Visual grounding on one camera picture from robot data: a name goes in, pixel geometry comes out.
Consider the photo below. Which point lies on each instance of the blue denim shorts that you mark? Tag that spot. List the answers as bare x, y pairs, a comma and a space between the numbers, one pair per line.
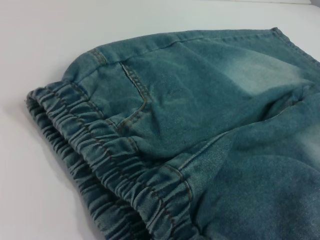
200, 125

